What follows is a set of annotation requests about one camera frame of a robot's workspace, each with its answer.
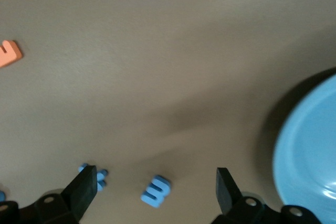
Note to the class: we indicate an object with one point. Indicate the blue letter E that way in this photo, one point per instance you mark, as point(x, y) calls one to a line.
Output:
point(155, 195)

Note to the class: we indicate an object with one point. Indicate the blue round plate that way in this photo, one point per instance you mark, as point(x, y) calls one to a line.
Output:
point(309, 155)

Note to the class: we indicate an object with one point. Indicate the blue letter X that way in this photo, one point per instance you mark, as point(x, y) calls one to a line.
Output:
point(102, 178)

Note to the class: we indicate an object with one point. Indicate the brown table cover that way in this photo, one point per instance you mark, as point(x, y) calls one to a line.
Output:
point(157, 77)

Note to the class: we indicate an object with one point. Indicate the orange letter E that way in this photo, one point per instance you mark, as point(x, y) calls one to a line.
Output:
point(10, 56)

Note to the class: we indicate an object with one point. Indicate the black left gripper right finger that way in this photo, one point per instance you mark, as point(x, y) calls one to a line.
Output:
point(228, 195)

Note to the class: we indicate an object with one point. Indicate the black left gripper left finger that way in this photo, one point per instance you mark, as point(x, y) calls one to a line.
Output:
point(81, 192)

